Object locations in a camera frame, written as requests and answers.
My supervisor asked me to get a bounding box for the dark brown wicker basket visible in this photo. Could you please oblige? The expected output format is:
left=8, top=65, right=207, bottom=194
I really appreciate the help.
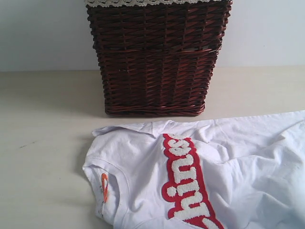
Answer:
left=86, top=0, right=232, bottom=116

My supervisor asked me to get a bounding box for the white t-shirt red lettering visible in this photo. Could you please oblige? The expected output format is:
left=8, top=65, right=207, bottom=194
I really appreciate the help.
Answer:
left=83, top=111, right=305, bottom=229

